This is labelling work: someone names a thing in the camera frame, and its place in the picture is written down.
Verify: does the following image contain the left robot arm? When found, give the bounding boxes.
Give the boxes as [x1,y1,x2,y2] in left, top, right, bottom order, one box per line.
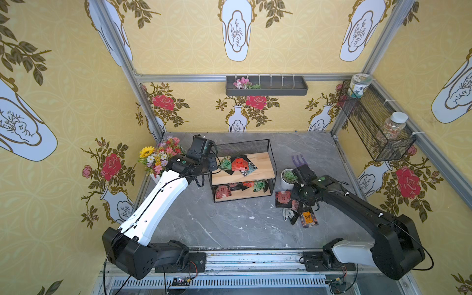
[102,135,218,280]

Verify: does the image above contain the dark wall tray shelf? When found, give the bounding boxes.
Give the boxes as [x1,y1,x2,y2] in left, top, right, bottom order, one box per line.
[226,74,309,97]

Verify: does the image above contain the green tea bag lower shelf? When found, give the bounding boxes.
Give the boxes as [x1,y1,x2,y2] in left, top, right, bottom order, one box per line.
[253,180,269,192]

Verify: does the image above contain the red tea bag lower shelf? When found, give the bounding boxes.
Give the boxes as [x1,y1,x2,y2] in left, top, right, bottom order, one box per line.
[215,185,232,200]

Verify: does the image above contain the purple garden fork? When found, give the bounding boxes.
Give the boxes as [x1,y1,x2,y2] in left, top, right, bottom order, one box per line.
[291,153,308,167]

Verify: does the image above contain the flower bouquet white fence planter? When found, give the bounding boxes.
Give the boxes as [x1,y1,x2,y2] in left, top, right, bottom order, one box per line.
[138,136,186,177]

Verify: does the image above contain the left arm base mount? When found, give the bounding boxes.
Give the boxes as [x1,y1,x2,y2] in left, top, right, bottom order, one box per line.
[154,252,207,274]

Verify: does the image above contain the small succulent white pot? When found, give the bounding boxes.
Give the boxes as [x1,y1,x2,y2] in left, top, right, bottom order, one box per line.
[281,168,297,191]

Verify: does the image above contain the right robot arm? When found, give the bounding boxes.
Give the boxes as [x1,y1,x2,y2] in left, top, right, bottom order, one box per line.
[292,164,432,280]

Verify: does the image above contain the black wire wall basket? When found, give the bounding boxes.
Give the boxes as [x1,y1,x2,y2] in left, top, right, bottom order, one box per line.
[338,81,416,162]

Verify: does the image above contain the aluminium rail front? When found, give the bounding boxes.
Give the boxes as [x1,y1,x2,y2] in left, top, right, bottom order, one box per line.
[99,248,410,277]

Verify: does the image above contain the black red tea bag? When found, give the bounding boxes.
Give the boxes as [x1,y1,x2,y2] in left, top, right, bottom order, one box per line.
[231,155,249,172]

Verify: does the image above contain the pink flowers in tray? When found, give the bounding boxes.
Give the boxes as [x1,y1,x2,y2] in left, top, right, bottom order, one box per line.
[233,77,261,90]

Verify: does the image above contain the jasmine green tea bag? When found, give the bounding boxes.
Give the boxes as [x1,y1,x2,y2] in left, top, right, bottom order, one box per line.
[242,162,258,177]

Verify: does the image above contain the orange label tea bag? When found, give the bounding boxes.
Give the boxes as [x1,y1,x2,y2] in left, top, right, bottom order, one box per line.
[300,211,318,229]

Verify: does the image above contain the red earl grey tea bag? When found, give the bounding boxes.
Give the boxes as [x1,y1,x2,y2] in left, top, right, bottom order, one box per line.
[291,200,299,211]

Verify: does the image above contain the green grape oolong tea bag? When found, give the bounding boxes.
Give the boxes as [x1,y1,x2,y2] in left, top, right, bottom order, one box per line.
[220,156,232,171]

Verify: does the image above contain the black wire two-tier shelf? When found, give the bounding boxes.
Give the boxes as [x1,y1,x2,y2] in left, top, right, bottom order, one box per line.
[210,139,277,203]

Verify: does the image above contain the green label jar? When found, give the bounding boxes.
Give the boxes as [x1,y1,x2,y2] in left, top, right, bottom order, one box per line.
[347,73,372,98]

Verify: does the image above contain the small circuit board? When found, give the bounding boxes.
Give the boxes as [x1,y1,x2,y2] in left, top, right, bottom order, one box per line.
[172,277,191,287]

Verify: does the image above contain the silver black tea bag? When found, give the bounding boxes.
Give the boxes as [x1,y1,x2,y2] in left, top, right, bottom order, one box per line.
[282,208,299,226]

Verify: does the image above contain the glass jar white lid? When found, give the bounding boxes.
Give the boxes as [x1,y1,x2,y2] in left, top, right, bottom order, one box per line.
[382,112,409,141]

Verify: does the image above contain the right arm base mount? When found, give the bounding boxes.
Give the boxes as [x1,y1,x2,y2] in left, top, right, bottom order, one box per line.
[299,251,357,272]

